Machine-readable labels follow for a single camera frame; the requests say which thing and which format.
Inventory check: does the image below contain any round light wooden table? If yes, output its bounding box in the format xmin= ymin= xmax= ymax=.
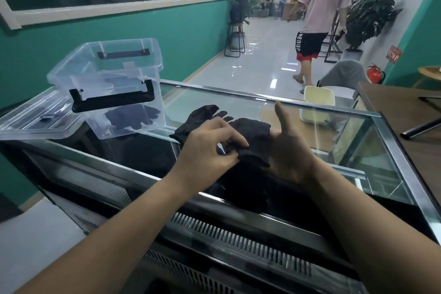
xmin=411 ymin=65 xmax=441 ymax=90

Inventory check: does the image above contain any cream plastic tub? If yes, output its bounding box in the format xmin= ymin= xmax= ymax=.
xmin=298 ymin=85 xmax=337 ymax=126

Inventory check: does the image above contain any person's right forearm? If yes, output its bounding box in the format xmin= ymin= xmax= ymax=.
xmin=299 ymin=163 xmax=441 ymax=294

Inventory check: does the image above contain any black metal plant stand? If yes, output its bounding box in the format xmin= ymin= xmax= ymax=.
xmin=224 ymin=22 xmax=246 ymax=58

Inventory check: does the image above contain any glass display counter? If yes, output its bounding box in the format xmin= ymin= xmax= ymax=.
xmin=0 ymin=78 xmax=441 ymax=294

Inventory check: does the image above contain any red wall sign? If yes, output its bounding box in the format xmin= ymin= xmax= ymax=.
xmin=386 ymin=45 xmax=401 ymax=63

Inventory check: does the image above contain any red fire extinguisher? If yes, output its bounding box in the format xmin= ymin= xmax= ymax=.
xmin=366 ymin=64 xmax=386 ymax=84

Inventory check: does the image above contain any person's left forearm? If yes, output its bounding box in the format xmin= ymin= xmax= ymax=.
xmin=14 ymin=166 xmax=208 ymax=294

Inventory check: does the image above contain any clear plastic storage box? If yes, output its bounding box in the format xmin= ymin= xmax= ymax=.
xmin=46 ymin=38 xmax=166 ymax=141

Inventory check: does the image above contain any person's right hand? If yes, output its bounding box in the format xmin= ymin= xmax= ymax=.
xmin=270 ymin=100 xmax=320 ymax=187

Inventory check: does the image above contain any grey chair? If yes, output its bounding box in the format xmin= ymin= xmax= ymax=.
xmin=316 ymin=59 xmax=371 ymax=99

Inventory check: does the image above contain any clear plastic box lid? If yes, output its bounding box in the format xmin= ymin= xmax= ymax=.
xmin=0 ymin=86 xmax=87 ymax=141

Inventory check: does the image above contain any large potted plant white pot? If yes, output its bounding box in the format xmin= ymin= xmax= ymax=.
xmin=344 ymin=0 xmax=404 ymax=62

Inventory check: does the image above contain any black metal bar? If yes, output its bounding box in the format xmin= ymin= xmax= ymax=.
xmin=400 ymin=96 xmax=441 ymax=140

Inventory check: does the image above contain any black metal frame rack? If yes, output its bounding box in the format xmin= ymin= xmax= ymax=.
xmin=324 ymin=15 xmax=346 ymax=64

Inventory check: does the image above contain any black fabric glove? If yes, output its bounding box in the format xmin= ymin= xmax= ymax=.
xmin=103 ymin=102 xmax=162 ymax=131
xmin=226 ymin=118 xmax=273 ymax=169
xmin=169 ymin=104 xmax=235 ymax=146

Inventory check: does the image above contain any person's left hand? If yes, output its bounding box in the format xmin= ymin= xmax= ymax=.
xmin=173 ymin=119 xmax=249 ymax=195

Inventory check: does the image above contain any dark wooden table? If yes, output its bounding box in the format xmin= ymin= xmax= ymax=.
xmin=356 ymin=80 xmax=441 ymax=203

